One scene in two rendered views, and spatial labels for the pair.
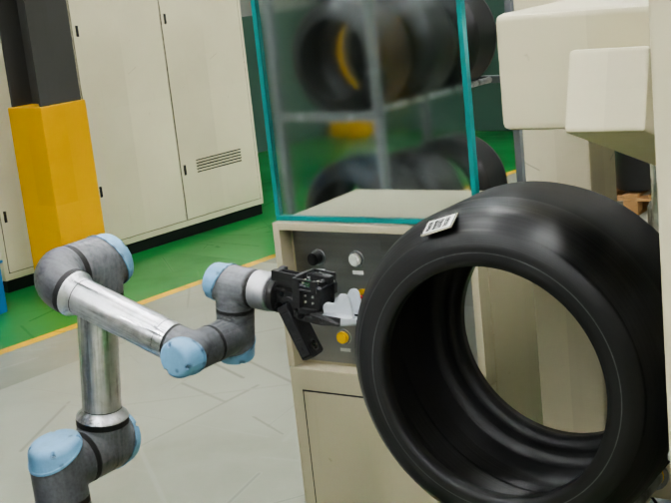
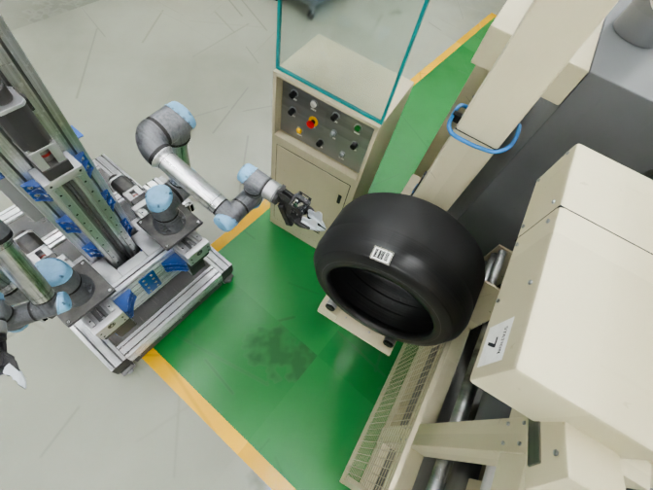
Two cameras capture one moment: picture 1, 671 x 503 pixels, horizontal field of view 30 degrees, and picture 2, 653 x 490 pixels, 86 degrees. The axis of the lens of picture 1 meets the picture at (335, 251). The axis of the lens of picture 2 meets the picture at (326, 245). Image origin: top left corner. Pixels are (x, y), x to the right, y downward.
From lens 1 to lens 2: 1.61 m
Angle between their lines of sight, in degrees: 49
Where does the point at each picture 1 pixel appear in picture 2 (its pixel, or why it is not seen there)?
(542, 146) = (444, 170)
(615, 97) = not seen: outside the picture
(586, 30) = (578, 416)
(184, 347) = (226, 224)
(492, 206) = (414, 257)
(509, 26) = (522, 378)
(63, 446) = (163, 201)
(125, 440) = not seen: hidden behind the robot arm
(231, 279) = (254, 184)
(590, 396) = not seen: hidden behind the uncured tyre
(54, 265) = (147, 142)
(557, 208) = (447, 263)
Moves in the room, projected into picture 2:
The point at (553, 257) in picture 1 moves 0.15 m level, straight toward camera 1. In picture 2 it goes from (435, 301) to (438, 354)
